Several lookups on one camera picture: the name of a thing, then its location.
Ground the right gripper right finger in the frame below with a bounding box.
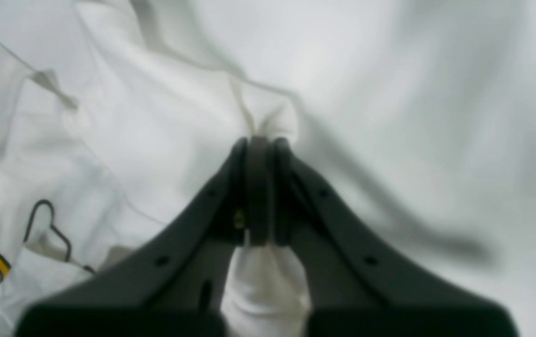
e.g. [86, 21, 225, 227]
[272, 139, 517, 337]

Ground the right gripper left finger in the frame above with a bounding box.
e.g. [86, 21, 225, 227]
[16, 137, 268, 337]

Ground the white printed T-shirt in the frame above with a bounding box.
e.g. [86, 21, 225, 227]
[0, 0, 536, 337]

